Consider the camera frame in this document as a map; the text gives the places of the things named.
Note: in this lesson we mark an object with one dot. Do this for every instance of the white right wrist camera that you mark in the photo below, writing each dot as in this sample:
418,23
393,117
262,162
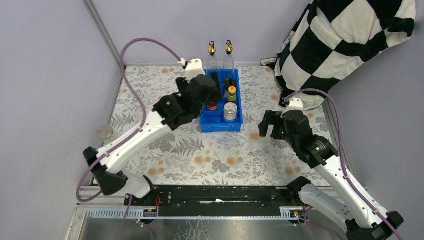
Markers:
294,104

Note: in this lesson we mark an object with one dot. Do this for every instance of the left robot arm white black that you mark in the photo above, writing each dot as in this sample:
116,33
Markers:
170,112

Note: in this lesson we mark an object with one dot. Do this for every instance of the glass oil bottle gold spout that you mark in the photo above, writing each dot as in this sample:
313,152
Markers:
212,60

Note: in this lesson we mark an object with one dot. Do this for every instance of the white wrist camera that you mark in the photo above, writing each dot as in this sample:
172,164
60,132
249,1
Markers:
192,68
294,104

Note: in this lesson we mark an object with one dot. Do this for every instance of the floral table mat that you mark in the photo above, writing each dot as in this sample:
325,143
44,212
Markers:
187,156

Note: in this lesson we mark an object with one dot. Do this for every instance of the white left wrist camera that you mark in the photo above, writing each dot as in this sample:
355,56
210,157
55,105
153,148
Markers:
192,68

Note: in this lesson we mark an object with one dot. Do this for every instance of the black white checkered cloth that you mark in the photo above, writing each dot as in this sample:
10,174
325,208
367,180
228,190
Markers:
332,39

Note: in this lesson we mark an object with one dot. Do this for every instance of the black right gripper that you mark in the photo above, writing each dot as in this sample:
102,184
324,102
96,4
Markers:
271,118

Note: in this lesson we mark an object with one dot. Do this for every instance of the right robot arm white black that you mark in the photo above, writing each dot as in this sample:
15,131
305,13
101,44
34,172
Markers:
358,214

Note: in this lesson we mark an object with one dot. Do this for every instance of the brown sauce bottle yellow cap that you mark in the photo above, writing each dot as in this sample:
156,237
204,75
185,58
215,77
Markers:
212,106

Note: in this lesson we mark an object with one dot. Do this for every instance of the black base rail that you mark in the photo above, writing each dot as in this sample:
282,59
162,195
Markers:
218,201

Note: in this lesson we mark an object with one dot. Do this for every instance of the silver lid spice jar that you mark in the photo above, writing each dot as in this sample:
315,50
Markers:
230,111

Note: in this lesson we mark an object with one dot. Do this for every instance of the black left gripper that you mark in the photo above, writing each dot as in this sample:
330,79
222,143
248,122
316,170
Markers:
213,75

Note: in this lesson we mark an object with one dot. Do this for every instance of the blue plastic divided bin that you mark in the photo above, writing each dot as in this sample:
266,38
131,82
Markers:
214,121

